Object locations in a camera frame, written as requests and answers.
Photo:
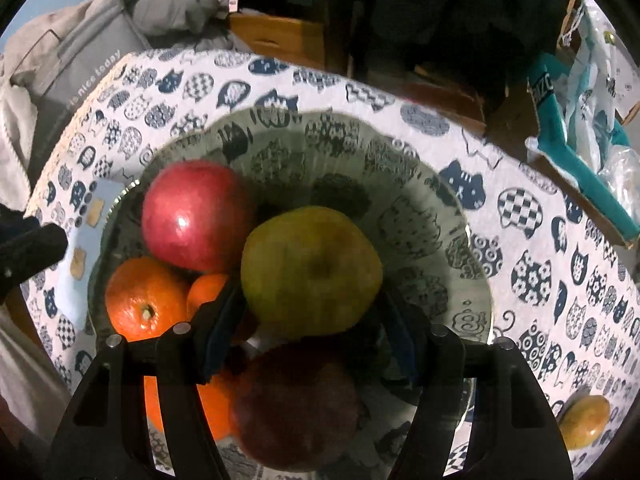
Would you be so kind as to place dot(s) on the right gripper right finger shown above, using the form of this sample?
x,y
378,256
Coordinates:
x,y
514,433

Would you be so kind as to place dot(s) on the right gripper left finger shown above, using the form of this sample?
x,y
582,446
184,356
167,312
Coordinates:
x,y
104,434

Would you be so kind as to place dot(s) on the yellow mango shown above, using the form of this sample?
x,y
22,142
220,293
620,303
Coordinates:
x,y
584,421

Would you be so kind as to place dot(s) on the large orange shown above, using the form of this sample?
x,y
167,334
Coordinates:
x,y
144,298

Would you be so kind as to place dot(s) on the dark red apple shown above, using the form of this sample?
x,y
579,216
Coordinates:
x,y
294,409

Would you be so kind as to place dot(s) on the yellow green apple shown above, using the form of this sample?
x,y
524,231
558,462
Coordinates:
x,y
309,272

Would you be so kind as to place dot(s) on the white sticker card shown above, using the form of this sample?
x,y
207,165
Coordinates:
x,y
88,217

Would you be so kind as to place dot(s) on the cat pattern tablecloth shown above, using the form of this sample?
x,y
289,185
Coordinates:
x,y
562,294

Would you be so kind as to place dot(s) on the grey storage bag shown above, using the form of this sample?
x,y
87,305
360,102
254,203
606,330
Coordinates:
x,y
61,68

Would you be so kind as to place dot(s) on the green glass bowl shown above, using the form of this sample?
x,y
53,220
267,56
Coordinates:
x,y
334,199

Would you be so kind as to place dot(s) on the grey clothes pile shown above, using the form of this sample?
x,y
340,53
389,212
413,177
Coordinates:
x,y
163,24

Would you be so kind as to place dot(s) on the teal cardboard box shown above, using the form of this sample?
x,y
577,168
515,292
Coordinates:
x,y
554,144

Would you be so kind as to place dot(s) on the white printed rice bag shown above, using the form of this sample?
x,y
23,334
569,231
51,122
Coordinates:
x,y
603,84

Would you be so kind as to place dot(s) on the black hanging coat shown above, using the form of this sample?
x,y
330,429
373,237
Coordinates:
x,y
481,45

